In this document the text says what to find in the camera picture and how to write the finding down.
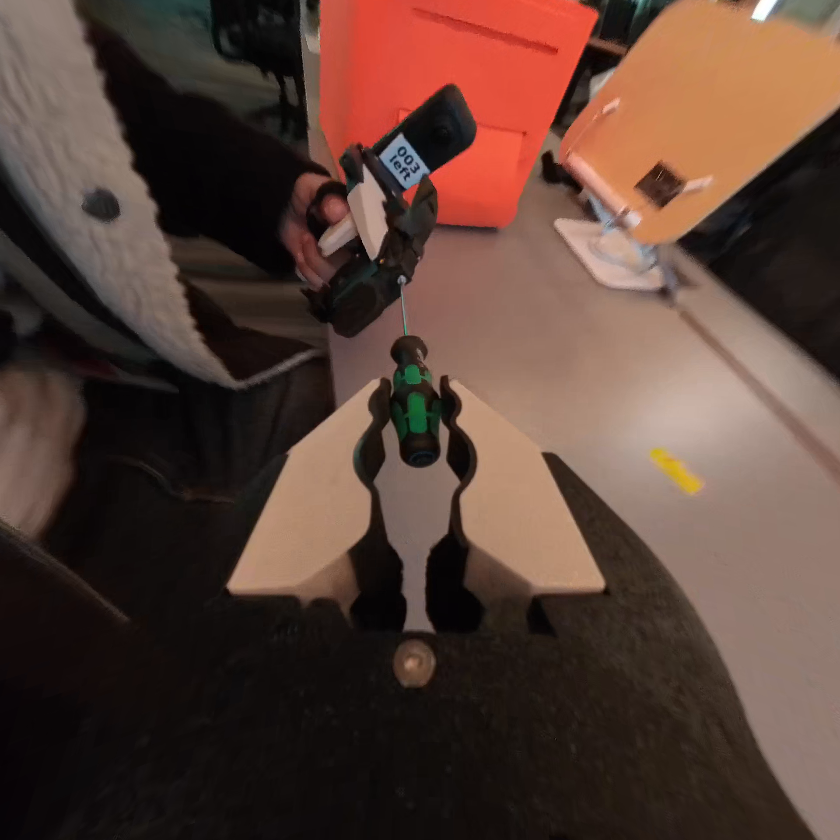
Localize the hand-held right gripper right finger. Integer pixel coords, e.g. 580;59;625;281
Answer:
425;376;607;619

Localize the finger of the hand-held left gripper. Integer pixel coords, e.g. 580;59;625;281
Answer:
346;176;392;261

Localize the yellow tape strip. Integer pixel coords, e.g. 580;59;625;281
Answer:
648;448;706;496

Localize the grey desk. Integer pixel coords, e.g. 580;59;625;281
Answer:
307;125;840;834

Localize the orange fabric bag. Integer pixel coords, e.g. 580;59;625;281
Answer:
317;0;601;231

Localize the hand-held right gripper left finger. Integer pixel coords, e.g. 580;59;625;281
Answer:
226;377;406;619

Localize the green handled screwdriver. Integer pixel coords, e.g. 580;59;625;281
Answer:
388;277;443;469

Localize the white stand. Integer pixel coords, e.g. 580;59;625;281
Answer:
553;150;673;291

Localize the person's left hand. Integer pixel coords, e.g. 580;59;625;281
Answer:
281;172;353;291

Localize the tilted wooden board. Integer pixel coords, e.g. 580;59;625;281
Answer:
560;0;840;245

